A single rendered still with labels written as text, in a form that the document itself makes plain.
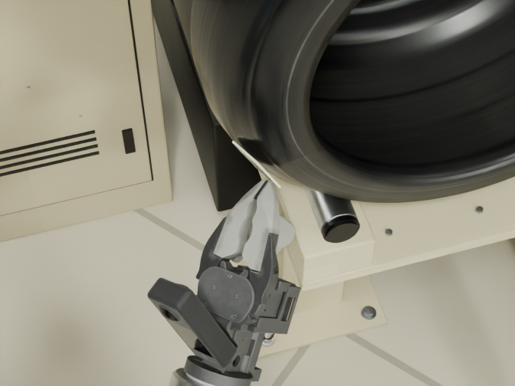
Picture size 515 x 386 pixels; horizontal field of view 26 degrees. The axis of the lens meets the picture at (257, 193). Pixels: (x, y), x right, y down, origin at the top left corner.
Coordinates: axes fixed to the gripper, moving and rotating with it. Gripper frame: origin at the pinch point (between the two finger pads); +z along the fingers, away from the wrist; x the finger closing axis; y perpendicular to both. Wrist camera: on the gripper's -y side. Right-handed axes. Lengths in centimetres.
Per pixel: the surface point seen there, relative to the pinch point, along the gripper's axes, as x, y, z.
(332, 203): -0.8, 15.2, 0.5
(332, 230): 0.3, 14.8, -2.3
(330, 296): -46, 97, -20
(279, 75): 6.6, -11.5, 11.0
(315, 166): 4.0, 2.3, 4.0
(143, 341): -72, 76, -39
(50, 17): -75, 33, 14
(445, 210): 2.9, 34.9, 3.3
